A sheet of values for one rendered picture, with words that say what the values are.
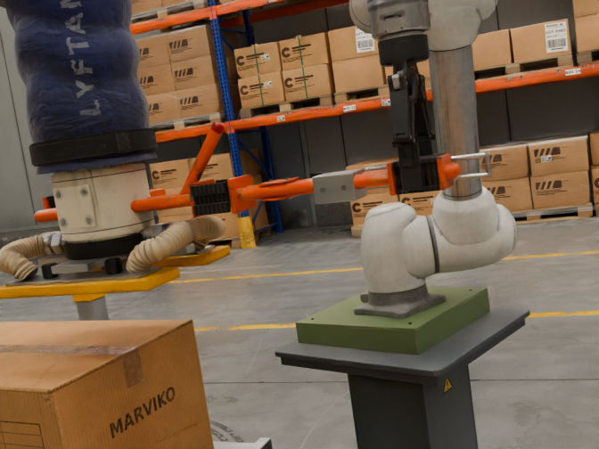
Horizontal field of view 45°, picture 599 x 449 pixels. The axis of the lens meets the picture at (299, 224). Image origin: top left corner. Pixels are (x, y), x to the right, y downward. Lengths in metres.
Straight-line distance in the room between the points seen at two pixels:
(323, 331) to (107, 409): 0.72
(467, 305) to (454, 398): 0.25
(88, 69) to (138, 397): 0.60
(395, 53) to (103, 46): 0.50
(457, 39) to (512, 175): 6.58
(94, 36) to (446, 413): 1.25
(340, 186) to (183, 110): 8.29
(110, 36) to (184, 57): 8.05
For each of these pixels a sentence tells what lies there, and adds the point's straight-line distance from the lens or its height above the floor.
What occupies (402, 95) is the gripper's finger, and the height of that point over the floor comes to 1.33.
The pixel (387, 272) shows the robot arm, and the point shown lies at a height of 0.93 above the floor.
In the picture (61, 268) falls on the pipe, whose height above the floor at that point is 1.13.
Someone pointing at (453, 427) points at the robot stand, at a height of 0.49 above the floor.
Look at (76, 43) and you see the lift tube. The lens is 1.30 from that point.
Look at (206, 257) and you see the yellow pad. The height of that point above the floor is 1.10.
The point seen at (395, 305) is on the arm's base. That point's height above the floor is 0.84.
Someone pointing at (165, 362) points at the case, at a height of 0.89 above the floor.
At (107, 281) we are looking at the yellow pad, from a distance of 1.24.
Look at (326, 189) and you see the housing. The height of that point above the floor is 1.21.
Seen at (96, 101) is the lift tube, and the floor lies 1.40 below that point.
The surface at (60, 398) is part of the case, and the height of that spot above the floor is 0.93.
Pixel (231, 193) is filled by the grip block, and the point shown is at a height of 1.22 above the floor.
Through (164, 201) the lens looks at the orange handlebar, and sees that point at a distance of 1.28.
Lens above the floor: 1.29
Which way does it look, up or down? 7 degrees down
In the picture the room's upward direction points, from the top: 8 degrees counter-clockwise
